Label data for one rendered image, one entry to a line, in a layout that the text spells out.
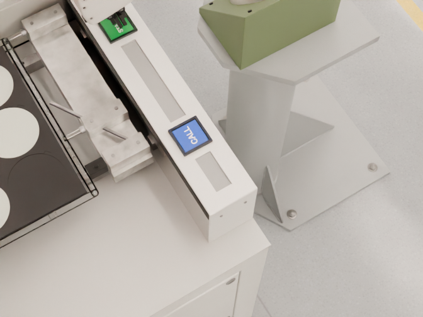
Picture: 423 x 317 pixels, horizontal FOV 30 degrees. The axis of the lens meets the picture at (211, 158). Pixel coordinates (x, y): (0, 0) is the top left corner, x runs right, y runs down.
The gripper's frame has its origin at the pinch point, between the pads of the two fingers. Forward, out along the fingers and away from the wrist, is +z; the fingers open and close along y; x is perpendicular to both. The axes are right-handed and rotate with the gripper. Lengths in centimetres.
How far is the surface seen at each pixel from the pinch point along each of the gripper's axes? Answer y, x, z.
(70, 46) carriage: -10.3, 5.6, 9.3
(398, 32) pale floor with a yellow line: 78, 13, 118
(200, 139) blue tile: 0.2, -27.6, 2.9
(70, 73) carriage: -13.0, 0.5, 8.7
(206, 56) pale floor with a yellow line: 20, 37, 106
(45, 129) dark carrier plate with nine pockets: -21.9, -8.9, 4.8
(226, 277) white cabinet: -9, -46, 20
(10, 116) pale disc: -26.0, -3.3, 4.0
